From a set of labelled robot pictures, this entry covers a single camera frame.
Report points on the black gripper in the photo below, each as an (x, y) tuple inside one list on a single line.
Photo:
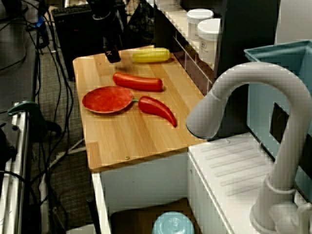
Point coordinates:
[(111, 30)]

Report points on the red toy sausage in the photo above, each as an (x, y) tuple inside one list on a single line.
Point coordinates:
[(137, 81)]

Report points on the red toy chili pepper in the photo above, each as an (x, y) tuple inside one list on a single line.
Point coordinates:
[(156, 108)]

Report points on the black equipment box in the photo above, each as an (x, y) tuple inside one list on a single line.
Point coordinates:
[(78, 44)]

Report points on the yellow toy corn cob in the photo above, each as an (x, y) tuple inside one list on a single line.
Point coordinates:
[(151, 55)]

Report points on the red round plate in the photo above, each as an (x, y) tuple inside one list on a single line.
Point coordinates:
[(107, 100)]

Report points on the cream shelf ledge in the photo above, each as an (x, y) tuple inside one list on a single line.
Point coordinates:
[(180, 24)]

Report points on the small blue plastic piece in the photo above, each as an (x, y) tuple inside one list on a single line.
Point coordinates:
[(40, 22)]

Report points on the dark tile backsplash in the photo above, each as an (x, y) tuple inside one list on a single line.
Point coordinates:
[(192, 70)]

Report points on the white lidded jar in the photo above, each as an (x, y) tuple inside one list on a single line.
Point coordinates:
[(208, 36), (198, 17)]

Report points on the green clamp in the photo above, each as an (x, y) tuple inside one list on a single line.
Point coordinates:
[(23, 107)]

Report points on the grey toy faucet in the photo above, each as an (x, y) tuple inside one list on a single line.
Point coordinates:
[(243, 73)]

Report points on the dark grey upright panel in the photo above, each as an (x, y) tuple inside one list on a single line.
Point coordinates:
[(248, 31)]

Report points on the teal plastic bin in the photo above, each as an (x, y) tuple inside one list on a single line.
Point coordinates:
[(258, 102)]

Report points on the white sink unit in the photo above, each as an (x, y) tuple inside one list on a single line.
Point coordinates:
[(219, 165)]

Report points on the light blue bowl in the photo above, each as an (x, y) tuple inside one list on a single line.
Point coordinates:
[(173, 224)]

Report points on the aluminium frame rail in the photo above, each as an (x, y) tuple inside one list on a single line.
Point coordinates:
[(20, 170)]

